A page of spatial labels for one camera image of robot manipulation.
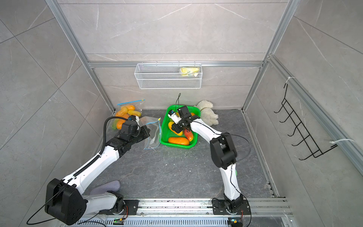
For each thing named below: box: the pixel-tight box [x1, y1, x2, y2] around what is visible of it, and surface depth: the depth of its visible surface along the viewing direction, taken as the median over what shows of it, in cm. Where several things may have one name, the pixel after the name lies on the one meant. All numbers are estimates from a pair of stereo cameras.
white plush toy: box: [193, 99, 219, 127], surface depth 110 cm
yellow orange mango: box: [115, 106, 130, 119], surface depth 116 cm
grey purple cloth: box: [90, 180, 121, 195], surface depth 80 cm
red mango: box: [183, 128, 194, 142], surface depth 100 cm
